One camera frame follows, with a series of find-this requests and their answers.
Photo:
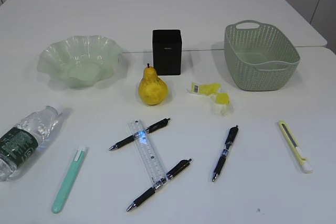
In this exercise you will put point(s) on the green woven plastic basket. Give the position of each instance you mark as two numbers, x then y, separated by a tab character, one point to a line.
259	56

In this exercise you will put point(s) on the black pen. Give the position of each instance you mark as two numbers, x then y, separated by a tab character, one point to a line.
221	161
158	125
183	164

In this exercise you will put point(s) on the yellow pear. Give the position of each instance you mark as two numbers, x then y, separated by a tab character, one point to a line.
152	90

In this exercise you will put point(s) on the yellow utility knife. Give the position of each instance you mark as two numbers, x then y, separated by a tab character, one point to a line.
293	144

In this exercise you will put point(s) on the mint green pen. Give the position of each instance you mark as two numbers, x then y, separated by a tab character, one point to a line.
69	180

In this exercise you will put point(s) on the green wavy glass plate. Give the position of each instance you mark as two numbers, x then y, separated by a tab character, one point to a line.
80	61

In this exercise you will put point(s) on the black pen right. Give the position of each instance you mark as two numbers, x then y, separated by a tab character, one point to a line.
221	161

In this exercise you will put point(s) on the clear plastic ruler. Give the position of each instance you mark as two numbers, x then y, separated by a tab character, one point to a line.
149	157

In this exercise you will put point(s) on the yellow white waste paper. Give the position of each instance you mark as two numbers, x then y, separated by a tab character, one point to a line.
218	100

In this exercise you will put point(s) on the black pen lower middle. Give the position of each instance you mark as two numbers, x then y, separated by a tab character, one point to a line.
183	164

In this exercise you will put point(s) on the clear plastic water bottle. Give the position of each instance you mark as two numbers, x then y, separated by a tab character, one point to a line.
27	135

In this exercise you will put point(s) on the black pen upper left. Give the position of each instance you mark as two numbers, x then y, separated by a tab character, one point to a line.
158	125

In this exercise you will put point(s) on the black square pen holder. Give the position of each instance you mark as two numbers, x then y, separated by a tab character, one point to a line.
167	51

